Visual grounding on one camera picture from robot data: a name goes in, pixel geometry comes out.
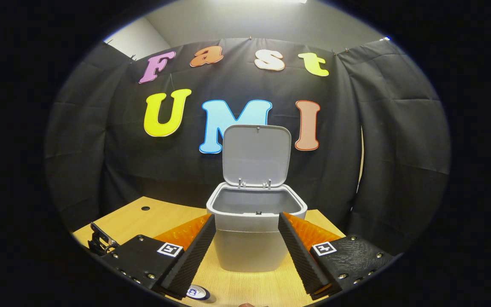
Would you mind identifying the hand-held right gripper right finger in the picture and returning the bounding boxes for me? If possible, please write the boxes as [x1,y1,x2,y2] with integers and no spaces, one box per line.
[277,212,401,301]

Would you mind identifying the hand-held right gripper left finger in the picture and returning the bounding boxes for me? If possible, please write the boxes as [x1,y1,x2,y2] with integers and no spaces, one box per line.
[100,213,216,300]

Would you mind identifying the blue pop can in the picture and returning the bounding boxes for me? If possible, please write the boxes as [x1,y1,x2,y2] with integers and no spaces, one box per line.
[186,284,211,301]

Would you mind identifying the white desktop garbage bin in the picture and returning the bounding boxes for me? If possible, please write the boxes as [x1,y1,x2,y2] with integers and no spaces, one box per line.
[206,125,308,273]

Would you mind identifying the wooden desktop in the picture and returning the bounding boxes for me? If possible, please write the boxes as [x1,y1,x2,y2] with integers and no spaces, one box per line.
[72,196,346,307]

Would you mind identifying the black backdrop cloth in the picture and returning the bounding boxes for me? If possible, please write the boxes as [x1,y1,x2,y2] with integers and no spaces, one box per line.
[43,36,451,256]

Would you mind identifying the long ceiling light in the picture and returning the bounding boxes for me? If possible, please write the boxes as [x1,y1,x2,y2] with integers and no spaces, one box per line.
[224,0,309,4]

